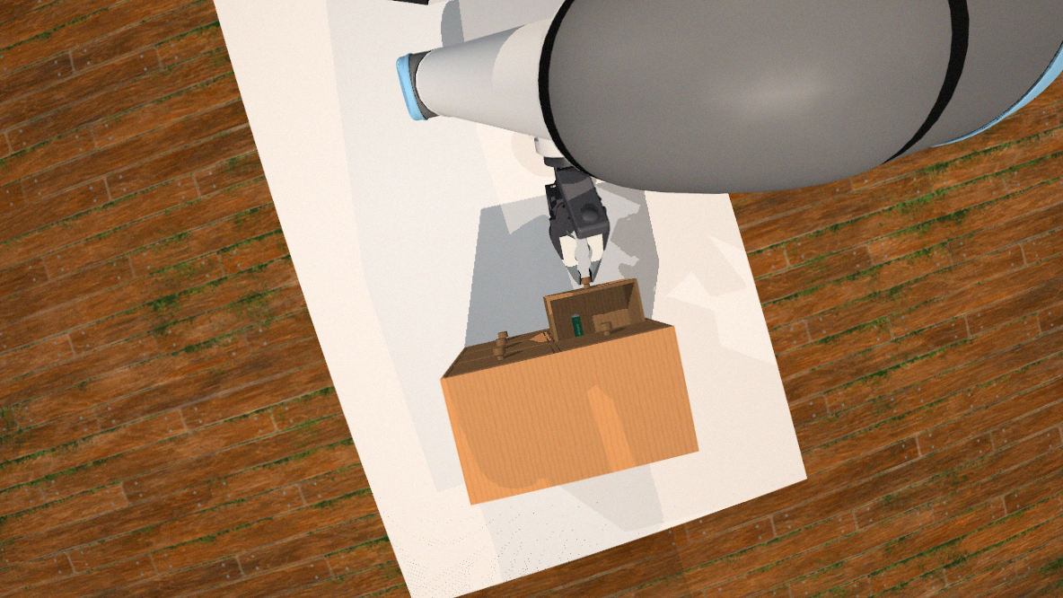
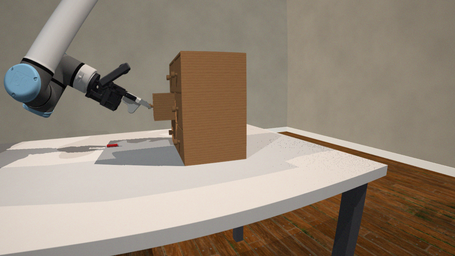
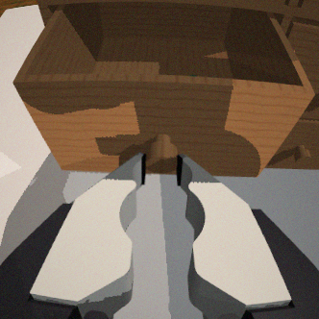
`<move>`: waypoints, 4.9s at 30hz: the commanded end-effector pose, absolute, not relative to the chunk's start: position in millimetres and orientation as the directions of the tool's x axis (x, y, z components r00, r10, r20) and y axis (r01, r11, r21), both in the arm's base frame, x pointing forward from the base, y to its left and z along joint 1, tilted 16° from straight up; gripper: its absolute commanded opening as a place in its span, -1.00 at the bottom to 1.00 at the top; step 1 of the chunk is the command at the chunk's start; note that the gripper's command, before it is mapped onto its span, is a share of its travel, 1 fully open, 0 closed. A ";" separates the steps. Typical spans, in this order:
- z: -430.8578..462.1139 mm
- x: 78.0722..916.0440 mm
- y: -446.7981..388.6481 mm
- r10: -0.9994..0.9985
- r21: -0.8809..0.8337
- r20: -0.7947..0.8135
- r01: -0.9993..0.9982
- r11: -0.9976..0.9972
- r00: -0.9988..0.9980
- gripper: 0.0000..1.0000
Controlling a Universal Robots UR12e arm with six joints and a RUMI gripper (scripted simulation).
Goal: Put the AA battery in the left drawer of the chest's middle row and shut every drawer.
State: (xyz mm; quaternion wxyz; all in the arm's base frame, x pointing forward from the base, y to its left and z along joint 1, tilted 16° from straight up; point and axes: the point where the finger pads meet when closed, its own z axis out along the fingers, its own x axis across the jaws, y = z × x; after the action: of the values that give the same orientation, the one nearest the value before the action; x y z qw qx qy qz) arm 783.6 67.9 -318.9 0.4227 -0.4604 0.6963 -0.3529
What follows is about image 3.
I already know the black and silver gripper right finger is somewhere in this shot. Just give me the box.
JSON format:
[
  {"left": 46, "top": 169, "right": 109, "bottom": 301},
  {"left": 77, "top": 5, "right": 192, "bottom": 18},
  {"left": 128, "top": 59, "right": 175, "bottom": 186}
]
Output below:
[{"left": 177, "top": 154, "right": 319, "bottom": 319}]

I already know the brown wooden chest of drawers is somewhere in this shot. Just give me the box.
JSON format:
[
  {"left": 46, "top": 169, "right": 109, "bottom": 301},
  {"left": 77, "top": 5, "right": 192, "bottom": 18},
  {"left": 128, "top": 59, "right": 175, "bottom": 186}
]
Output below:
[{"left": 37, "top": 0, "right": 319, "bottom": 170}]

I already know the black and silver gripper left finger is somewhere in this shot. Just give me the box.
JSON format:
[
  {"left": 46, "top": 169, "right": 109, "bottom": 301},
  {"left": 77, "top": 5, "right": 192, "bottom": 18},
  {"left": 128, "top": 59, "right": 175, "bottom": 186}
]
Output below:
[{"left": 0, "top": 152, "right": 146, "bottom": 319}]

